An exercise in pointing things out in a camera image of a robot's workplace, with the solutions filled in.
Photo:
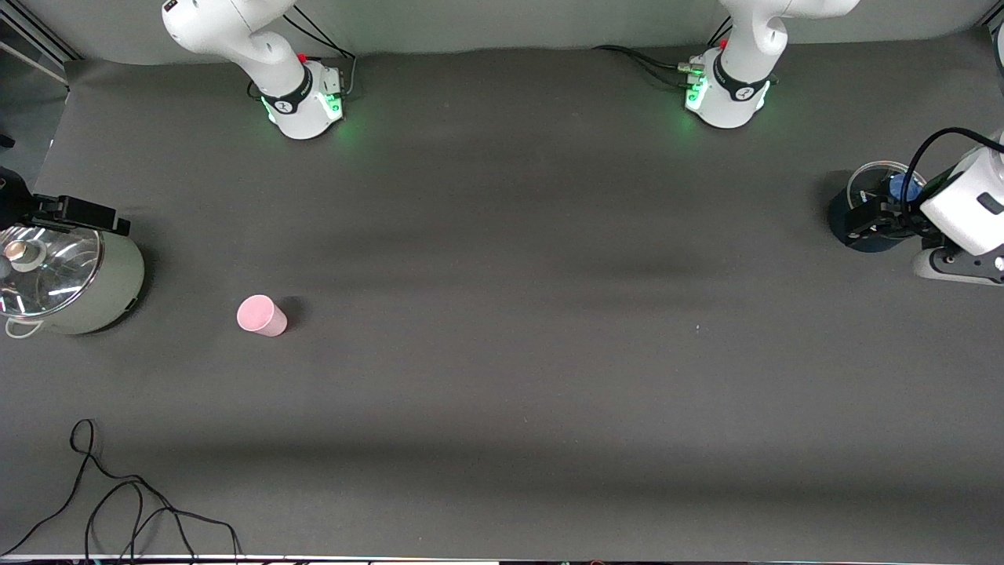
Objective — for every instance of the dark grey table mat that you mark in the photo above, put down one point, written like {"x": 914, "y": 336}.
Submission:
{"x": 502, "y": 377}

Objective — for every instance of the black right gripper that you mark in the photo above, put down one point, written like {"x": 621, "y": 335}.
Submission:
{"x": 33, "y": 210}

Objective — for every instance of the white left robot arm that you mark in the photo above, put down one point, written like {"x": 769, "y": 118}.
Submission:
{"x": 745, "y": 39}

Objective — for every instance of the glass lid with blue knob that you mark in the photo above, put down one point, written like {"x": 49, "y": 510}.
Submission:
{"x": 871, "y": 176}

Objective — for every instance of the pink plastic cup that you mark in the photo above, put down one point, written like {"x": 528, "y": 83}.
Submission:
{"x": 259, "y": 314}

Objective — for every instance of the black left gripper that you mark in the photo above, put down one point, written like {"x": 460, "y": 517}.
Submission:
{"x": 899, "y": 221}

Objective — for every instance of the glass lid with beige knob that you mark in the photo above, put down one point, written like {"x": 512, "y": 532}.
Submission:
{"x": 63, "y": 275}

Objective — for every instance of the grey-green cooking pot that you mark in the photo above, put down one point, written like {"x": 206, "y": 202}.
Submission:
{"x": 110, "y": 290}

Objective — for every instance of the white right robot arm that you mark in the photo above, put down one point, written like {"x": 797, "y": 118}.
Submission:
{"x": 227, "y": 31}

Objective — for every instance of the aluminium frame rail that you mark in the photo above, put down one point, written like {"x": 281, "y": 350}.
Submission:
{"x": 47, "y": 41}

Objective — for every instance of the dark blue saucepan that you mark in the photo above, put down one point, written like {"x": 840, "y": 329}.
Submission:
{"x": 843, "y": 227}

